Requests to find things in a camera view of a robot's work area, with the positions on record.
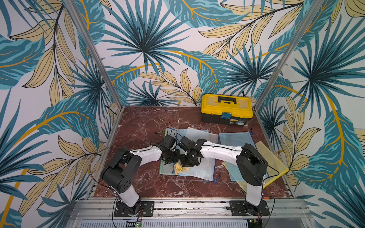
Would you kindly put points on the white blue-edged mesh document bag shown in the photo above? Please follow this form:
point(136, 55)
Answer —
point(205, 168)

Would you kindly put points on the yellow mesh document bag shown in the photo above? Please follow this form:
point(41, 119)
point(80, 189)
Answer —
point(275, 169)

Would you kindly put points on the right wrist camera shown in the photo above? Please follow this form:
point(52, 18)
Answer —
point(188, 145)

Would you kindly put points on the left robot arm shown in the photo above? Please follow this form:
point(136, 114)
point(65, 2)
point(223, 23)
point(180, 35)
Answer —
point(121, 170)

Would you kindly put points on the yellow black toolbox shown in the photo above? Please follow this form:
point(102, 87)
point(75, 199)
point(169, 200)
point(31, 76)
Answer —
point(228, 110)

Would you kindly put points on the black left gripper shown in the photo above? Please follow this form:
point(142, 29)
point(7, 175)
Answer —
point(177, 158)

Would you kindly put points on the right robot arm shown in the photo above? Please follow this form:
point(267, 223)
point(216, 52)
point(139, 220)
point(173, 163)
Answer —
point(251, 164)

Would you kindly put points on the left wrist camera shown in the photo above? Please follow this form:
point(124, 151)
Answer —
point(168, 143)

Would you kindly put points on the green-edged mesh document bag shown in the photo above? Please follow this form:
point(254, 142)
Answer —
point(167, 169)

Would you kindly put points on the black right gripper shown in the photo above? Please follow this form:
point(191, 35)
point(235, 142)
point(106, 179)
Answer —
point(188, 159)

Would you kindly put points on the cream wiping cloth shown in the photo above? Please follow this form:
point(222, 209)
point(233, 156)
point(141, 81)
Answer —
point(178, 168)

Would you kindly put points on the light blue mesh document bag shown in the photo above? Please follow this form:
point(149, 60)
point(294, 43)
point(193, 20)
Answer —
point(211, 173)

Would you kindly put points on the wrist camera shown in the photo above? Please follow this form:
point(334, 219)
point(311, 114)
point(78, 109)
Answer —
point(188, 145)
point(168, 143)

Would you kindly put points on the aluminium front rail frame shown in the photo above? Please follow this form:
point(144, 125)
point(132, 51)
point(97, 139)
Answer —
point(190, 213)

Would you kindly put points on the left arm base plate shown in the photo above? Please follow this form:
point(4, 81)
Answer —
point(143, 208)

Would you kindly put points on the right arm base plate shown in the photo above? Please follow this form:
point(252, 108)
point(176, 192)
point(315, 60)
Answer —
point(243, 208)

